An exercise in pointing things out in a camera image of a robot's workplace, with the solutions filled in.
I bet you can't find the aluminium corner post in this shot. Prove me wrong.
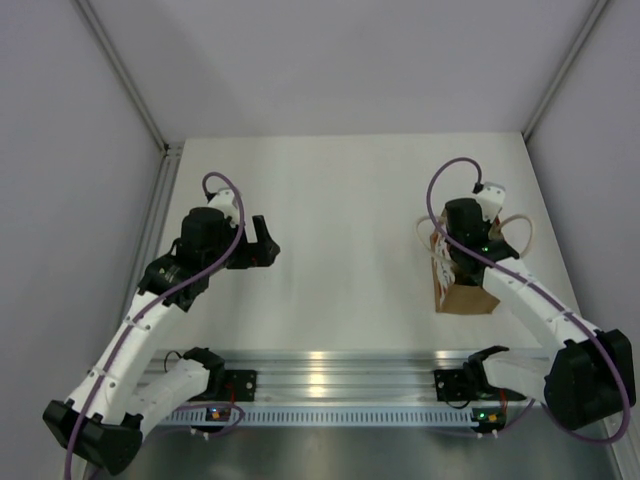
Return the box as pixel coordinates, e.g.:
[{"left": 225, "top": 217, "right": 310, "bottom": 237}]
[
  {"left": 521, "top": 0, "right": 612, "bottom": 143},
  {"left": 71, "top": 0, "right": 167, "bottom": 153}
]

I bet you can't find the white slotted cable duct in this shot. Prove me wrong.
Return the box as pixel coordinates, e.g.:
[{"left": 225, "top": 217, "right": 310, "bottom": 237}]
[{"left": 164, "top": 405, "right": 481, "bottom": 427}]

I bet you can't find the left aluminium corner post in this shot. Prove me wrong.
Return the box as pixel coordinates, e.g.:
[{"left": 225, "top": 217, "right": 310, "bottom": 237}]
[{"left": 71, "top": 0, "right": 167, "bottom": 153}]

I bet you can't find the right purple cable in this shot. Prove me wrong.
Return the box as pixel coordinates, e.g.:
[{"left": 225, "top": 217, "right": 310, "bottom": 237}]
[{"left": 426, "top": 156, "right": 630, "bottom": 445}]

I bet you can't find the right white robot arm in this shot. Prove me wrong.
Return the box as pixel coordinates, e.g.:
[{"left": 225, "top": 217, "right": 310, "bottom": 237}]
[{"left": 444, "top": 195, "right": 636, "bottom": 431}]

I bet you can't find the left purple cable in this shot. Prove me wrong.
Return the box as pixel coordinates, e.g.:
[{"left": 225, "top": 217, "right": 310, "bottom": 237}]
[{"left": 63, "top": 172, "right": 247, "bottom": 480}]

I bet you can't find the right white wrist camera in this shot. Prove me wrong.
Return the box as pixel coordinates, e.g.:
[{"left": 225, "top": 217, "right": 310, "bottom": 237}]
[{"left": 473, "top": 182, "right": 506, "bottom": 223}]

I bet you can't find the watermelon print canvas bag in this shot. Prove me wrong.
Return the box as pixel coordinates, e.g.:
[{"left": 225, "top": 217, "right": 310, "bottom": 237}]
[{"left": 411, "top": 212, "right": 535, "bottom": 316}]

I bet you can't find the purple cable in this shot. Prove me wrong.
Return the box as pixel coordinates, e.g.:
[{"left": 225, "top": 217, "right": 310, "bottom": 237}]
[
  {"left": 63, "top": 172, "right": 247, "bottom": 480},
  {"left": 426, "top": 156, "right": 630, "bottom": 445}
]

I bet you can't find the right aluminium corner post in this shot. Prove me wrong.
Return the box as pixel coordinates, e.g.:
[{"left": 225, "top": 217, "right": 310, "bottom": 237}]
[{"left": 521, "top": 0, "right": 612, "bottom": 143}]

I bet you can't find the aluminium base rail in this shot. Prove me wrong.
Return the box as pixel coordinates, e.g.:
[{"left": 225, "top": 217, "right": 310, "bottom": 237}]
[{"left": 82, "top": 349, "right": 556, "bottom": 404}]

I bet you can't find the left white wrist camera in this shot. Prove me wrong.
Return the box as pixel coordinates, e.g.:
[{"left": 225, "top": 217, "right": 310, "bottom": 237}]
[{"left": 207, "top": 188, "right": 240, "bottom": 224}]

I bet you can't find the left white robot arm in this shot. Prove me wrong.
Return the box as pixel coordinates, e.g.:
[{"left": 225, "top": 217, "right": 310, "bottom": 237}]
[{"left": 43, "top": 207, "right": 280, "bottom": 475}]

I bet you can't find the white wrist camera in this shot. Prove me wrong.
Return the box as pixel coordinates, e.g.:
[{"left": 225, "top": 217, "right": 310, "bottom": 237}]
[
  {"left": 207, "top": 188, "right": 240, "bottom": 224},
  {"left": 473, "top": 182, "right": 506, "bottom": 223}
]

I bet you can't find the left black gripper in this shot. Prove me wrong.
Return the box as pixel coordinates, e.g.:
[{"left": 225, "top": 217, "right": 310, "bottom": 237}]
[{"left": 203, "top": 215, "right": 279, "bottom": 275}]

